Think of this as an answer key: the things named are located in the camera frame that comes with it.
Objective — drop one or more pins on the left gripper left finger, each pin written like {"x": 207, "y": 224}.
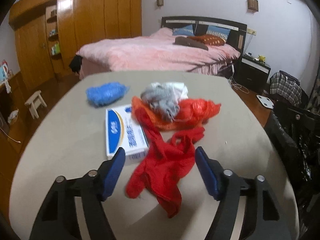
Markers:
{"x": 57, "y": 219}

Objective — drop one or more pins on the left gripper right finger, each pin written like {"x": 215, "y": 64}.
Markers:
{"x": 263, "y": 217}

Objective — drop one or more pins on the white blue carton box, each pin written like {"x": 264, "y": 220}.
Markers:
{"x": 122, "y": 130}

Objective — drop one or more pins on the red fabric garment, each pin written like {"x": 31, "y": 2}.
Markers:
{"x": 164, "y": 165}

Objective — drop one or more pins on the red plastic bag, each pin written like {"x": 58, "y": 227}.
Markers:
{"x": 194, "y": 112}

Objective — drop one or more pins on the white cloth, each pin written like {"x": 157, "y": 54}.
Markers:
{"x": 178, "y": 89}

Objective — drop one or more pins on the blue plastic bag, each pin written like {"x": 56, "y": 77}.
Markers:
{"x": 106, "y": 94}

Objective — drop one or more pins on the orange foam net sheet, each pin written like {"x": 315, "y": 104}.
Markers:
{"x": 156, "y": 119}

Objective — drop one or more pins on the grey cloth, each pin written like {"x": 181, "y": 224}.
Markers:
{"x": 161, "y": 101}

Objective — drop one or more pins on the black lined trash bin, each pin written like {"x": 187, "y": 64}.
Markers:
{"x": 301, "y": 161}

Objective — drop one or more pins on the white bathroom scale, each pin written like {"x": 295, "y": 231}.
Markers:
{"x": 266, "y": 102}

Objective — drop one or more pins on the black bedside cabinet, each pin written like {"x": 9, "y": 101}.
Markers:
{"x": 252, "y": 74}

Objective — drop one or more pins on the yellow plush toy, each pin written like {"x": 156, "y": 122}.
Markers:
{"x": 262, "y": 58}

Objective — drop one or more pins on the beige table cover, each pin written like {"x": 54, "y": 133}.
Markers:
{"x": 71, "y": 141}

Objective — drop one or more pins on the small white wooden stool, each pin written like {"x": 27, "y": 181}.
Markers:
{"x": 34, "y": 102}

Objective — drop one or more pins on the bed with pink cover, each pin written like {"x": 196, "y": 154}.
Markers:
{"x": 158, "y": 51}

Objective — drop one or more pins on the brown dotted pillow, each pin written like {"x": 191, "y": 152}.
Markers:
{"x": 208, "y": 39}

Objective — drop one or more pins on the right blue pillow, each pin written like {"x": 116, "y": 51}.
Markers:
{"x": 218, "y": 31}

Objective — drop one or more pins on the blue pillow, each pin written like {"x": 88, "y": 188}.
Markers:
{"x": 183, "y": 31}
{"x": 218, "y": 31}

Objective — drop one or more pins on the brown cushion on bed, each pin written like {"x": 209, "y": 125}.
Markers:
{"x": 188, "y": 42}

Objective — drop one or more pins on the left blue pillow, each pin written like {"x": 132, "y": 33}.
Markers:
{"x": 183, "y": 31}

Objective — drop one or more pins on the wooden wardrobe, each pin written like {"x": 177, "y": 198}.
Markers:
{"x": 48, "y": 33}

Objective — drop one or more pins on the wall power socket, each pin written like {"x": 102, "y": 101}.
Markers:
{"x": 251, "y": 31}

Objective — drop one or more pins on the right wall lamp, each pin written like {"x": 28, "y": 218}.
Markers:
{"x": 253, "y": 5}

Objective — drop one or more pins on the wall lamp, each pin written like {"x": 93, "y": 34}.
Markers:
{"x": 160, "y": 3}
{"x": 253, "y": 5}

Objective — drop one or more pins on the left wall lamp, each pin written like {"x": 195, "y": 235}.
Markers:
{"x": 160, "y": 3}

